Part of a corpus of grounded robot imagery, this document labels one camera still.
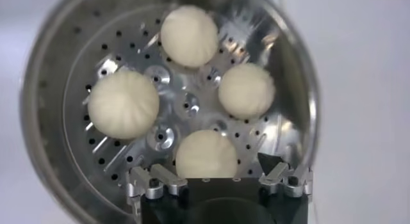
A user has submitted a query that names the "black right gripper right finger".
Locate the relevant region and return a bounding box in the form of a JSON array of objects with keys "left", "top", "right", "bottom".
[{"left": 257, "top": 152, "right": 314, "bottom": 199}]

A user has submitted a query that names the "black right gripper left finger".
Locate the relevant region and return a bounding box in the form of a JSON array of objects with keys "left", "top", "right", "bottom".
[{"left": 126, "top": 163, "right": 189, "bottom": 213}]

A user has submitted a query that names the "white steamed baozi bun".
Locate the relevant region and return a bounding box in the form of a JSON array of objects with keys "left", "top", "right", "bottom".
[
  {"left": 175, "top": 129, "right": 238, "bottom": 179},
  {"left": 86, "top": 68, "right": 160, "bottom": 140},
  {"left": 160, "top": 4, "right": 220, "bottom": 69},
  {"left": 217, "top": 62, "right": 276, "bottom": 120}
]

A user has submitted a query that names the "stainless steel steamer basket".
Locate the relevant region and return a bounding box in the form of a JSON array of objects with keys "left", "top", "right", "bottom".
[{"left": 19, "top": 0, "right": 321, "bottom": 224}]

